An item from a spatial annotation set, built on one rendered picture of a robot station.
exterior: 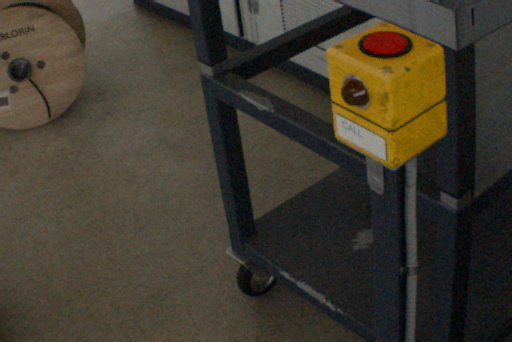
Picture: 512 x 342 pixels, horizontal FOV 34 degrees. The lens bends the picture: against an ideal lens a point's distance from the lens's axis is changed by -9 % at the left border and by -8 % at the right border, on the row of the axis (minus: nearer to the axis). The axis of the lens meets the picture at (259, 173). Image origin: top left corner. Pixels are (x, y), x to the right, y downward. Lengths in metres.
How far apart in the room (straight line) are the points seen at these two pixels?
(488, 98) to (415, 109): 0.36
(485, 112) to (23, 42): 1.60
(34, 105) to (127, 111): 0.28
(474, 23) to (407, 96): 0.27
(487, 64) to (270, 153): 1.22
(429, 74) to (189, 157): 1.54
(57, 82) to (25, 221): 0.48
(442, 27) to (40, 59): 1.65
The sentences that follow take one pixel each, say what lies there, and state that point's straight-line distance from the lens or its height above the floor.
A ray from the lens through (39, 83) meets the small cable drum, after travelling 2.53.
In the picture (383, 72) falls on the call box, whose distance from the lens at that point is 0.75.
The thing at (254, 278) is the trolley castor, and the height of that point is 0.06.
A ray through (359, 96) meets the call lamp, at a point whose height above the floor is 0.87.
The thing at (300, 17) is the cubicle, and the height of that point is 0.22.
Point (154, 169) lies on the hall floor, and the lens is 2.27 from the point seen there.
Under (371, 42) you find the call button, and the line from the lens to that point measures 0.79.
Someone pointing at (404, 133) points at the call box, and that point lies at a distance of 0.79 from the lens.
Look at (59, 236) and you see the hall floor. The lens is 2.14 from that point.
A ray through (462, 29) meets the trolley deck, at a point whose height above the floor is 0.82.
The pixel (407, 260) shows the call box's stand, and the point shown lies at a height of 0.65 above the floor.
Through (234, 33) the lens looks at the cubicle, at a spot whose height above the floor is 0.07.
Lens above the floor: 1.28
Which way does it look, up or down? 36 degrees down
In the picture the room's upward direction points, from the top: 9 degrees counter-clockwise
